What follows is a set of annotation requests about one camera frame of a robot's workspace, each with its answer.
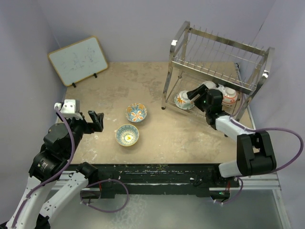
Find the small whiteboard wooden frame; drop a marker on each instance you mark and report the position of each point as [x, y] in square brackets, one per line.
[78, 61]

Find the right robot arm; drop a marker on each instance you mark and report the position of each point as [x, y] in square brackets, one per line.
[254, 151]

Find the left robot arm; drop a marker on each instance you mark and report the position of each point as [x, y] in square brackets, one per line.
[35, 211]

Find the orange flower green leaf bowl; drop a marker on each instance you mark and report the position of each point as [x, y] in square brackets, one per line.
[212, 85]

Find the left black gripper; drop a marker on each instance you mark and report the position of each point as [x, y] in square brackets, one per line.
[89, 127]

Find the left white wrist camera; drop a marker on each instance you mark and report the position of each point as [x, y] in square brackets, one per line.
[69, 109]

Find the red patterned bowl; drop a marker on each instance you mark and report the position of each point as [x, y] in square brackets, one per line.
[230, 96]

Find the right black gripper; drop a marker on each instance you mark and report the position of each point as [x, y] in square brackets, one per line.
[198, 91]

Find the steel two-tier dish rack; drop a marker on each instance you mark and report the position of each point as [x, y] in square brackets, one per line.
[197, 56]

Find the blue orange floral bowl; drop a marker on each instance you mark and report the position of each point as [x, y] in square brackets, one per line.
[136, 112]

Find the blue rim yellow bowl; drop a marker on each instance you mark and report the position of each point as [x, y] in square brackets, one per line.
[127, 135]

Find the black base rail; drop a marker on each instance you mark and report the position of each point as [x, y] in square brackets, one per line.
[201, 180]

